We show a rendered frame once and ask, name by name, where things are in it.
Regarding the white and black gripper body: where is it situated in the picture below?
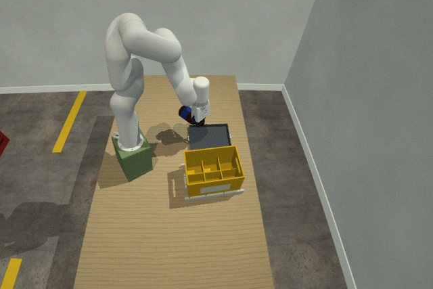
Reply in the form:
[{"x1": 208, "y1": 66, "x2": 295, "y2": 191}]
[{"x1": 191, "y1": 100, "x2": 210, "y2": 123}]

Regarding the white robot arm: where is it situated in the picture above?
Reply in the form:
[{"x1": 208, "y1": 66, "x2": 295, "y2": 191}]
[{"x1": 105, "y1": 13, "x2": 210, "y2": 152}]

